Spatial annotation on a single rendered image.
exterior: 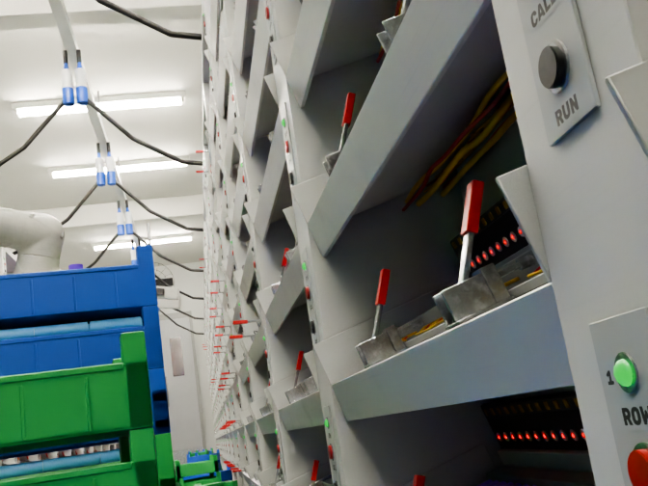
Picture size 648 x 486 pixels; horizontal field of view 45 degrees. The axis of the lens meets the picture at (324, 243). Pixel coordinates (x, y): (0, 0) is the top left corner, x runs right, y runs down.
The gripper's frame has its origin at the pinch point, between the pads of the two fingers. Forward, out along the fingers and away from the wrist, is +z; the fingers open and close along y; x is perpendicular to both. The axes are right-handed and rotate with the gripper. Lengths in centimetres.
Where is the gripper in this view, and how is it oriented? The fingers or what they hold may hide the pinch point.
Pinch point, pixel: (175, 298)
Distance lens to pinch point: 204.2
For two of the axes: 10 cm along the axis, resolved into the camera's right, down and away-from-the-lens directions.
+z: 9.9, 0.9, 1.2
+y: 1.4, -2.4, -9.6
